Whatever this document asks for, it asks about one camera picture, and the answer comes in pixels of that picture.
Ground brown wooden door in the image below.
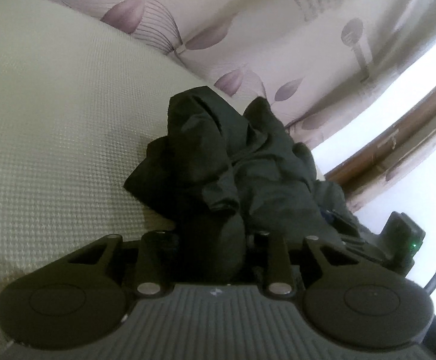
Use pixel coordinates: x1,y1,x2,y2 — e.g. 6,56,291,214
325,87,436,212

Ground pink leaf-print curtain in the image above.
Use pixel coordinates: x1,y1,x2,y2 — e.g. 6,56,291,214
32,0,436,146

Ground black jacket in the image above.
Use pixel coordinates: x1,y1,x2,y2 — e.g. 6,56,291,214
124,86,358,283

